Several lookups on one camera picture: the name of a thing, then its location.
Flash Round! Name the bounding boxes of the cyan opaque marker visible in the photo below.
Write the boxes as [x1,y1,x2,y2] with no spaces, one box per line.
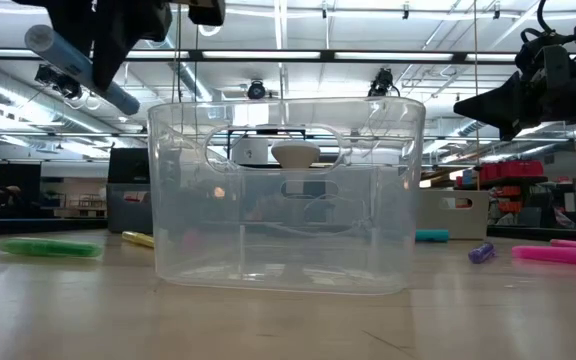
[415,228,450,244]

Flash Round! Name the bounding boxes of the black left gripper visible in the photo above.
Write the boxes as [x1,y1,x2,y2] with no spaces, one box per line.
[11,0,175,93]

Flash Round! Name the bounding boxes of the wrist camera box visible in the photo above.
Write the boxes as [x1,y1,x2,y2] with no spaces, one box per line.
[187,0,227,27]
[515,27,576,76]

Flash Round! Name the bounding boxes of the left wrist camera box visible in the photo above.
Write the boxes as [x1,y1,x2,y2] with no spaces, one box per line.
[187,0,227,27]

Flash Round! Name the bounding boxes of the white dome table lamp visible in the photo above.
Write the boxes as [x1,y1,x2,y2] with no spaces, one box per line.
[269,139,323,196]

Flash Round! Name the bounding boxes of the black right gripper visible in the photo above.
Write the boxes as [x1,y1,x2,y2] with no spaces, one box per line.
[452,69,576,143]

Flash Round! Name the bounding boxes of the person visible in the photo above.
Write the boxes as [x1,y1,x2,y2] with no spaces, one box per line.
[0,184,23,209]

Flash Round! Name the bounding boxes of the black overhead camera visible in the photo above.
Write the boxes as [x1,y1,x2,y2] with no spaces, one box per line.
[246,79,268,101]
[367,67,401,99]

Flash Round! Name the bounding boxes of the red storage bins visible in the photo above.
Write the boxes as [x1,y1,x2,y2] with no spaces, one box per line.
[478,159,545,182]

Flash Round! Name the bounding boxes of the blue translucent marker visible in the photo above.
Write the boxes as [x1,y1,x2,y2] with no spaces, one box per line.
[23,23,142,117]

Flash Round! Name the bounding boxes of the black ceiling device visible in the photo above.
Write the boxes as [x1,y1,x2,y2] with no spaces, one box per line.
[34,63,83,100]

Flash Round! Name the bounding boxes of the black overhead frame beam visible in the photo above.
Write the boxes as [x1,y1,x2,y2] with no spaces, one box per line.
[0,47,519,64]

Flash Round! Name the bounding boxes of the green translucent marker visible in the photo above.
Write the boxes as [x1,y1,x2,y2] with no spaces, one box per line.
[0,236,105,259]

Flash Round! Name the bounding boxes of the dark smoky plastic bin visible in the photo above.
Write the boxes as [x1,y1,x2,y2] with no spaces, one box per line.
[106,147,155,235]

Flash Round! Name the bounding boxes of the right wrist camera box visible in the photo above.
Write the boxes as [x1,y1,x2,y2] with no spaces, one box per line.
[515,27,576,76]

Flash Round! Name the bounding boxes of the thin hanging cord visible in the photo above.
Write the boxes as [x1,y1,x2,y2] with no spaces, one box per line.
[471,0,481,192]

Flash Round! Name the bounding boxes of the purple marker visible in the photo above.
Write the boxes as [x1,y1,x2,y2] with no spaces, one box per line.
[467,241,497,265]

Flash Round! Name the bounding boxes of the clear plastic bin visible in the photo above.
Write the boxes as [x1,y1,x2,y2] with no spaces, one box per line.
[146,95,427,296]

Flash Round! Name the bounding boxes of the light grey plastic bin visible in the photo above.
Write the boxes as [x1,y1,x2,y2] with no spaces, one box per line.
[416,188,490,241]

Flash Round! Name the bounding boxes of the white background box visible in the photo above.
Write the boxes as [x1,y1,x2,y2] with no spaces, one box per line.
[231,137,270,166]

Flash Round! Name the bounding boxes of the yellow marker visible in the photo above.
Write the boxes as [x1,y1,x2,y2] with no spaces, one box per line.
[121,230,156,250]

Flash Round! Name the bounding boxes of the dark storage shelf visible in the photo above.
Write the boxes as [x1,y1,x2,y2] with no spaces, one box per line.
[460,158,576,229]

